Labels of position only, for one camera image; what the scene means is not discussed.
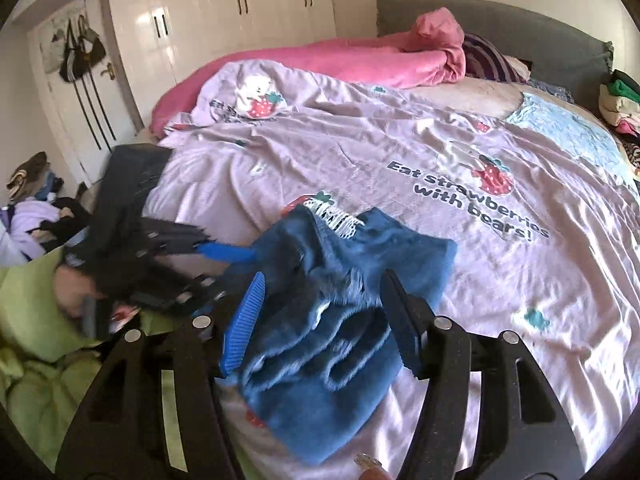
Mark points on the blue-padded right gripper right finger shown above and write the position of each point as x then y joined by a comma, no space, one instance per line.
523,432

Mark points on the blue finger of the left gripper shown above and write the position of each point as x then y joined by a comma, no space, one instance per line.
225,253

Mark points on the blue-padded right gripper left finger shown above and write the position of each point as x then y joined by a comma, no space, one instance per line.
118,431

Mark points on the blue denim pants lace trim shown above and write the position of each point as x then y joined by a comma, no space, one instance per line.
322,356

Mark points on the person's left hand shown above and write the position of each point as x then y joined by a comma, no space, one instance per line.
71,289

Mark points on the pile of clothes on floor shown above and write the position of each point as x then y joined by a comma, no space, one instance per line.
37,218

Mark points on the green fleece sleeve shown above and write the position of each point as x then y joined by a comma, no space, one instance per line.
47,364

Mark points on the hanging bags on door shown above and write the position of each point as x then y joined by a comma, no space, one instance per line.
83,49

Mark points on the lilac strawberry bear duvet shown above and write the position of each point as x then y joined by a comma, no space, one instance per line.
547,243

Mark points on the cream white wardrobe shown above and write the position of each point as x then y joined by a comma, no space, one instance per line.
158,43

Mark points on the pink blanket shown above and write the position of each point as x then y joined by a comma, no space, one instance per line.
428,54

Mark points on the light blue bed sheet patch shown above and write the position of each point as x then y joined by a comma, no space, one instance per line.
572,132

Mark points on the beige fluffy mattress pad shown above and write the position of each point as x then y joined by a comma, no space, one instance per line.
479,96

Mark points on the purple striped pillow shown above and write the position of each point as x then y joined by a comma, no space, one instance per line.
484,61

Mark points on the stack of folded clothes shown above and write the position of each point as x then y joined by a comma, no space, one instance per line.
619,106

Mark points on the dark grey headboard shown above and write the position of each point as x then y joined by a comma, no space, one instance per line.
560,54

